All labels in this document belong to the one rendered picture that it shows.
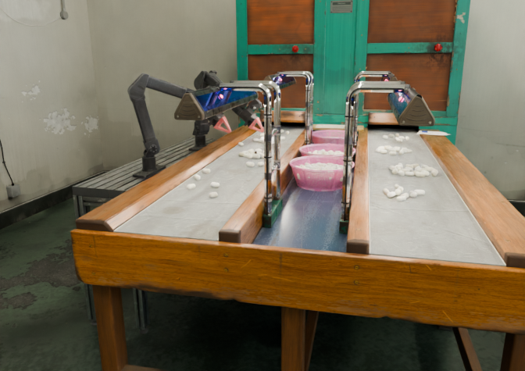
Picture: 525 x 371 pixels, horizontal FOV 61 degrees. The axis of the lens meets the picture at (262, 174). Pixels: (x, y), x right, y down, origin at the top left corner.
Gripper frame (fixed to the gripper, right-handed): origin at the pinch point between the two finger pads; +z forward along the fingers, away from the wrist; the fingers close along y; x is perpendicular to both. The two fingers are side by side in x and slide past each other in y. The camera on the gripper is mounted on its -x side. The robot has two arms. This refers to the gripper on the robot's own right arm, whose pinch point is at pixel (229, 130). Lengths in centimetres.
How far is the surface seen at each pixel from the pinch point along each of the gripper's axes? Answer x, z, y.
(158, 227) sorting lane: 4, 14, -95
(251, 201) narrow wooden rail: -12, 29, -76
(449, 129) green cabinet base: -68, 92, 80
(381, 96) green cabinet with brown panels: -55, 48, 82
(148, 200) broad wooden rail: 11, 4, -77
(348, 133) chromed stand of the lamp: -47, 36, -73
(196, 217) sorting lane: -1, 20, -86
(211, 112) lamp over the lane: -29, 4, -88
